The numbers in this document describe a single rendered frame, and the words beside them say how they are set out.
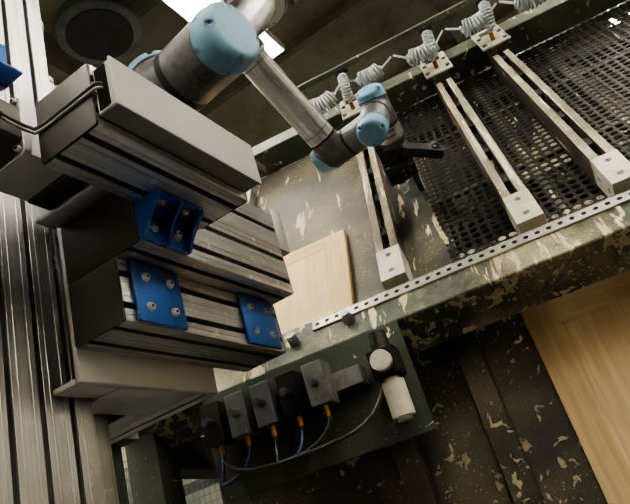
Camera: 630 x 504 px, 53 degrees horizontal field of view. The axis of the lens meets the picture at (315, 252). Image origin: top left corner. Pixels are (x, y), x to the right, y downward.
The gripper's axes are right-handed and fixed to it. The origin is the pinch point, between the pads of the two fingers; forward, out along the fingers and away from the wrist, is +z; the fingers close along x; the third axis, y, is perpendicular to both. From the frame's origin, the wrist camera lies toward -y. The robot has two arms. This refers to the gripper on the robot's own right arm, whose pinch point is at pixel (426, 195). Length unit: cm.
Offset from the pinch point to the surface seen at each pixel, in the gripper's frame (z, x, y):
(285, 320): 1, 29, 44
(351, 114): -9, -62, 16
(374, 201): -4.3, -1.4, 14.0
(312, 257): 0.8, 5.1, 36.4
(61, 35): -72, -273, 187
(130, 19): -59, -283, 144
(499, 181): -4.7, 16.9, -18.4
